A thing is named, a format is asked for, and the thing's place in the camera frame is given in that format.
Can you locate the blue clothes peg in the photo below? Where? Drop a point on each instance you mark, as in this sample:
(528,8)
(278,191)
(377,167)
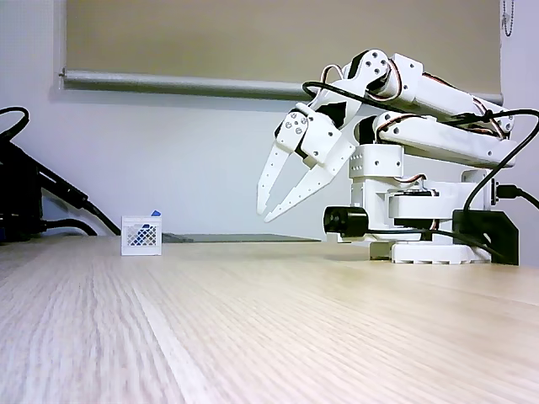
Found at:
(156,213)

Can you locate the small white lattice crate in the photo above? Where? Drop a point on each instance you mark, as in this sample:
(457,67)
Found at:
(126,235)

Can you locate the black cylindrical device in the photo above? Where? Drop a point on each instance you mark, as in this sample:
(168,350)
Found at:
(349,221)

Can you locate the beige roller blind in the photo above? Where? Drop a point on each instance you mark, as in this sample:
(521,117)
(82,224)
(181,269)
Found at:
(252,38)

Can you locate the dark flat board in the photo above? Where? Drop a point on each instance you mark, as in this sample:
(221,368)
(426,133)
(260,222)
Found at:
(252,238)

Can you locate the grey blind bottom bar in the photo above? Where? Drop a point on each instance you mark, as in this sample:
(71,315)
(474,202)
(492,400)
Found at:
(168,80)

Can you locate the black table clamp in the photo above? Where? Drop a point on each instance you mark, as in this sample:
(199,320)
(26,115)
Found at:
(501,233)

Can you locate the black stand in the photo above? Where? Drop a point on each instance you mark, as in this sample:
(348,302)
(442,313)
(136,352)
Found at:
(17,189)

